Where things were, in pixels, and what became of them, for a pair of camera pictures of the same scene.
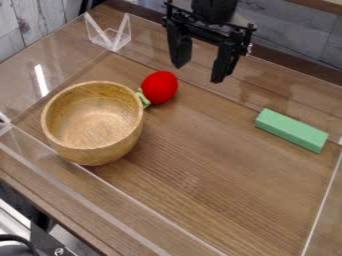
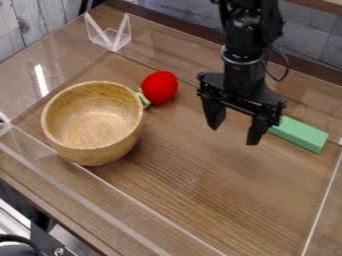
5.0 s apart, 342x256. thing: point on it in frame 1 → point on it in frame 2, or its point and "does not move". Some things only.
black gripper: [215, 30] → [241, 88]
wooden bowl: [93, 122] does not move
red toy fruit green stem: [158, 89] does not move
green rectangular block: [292, 130] does not move
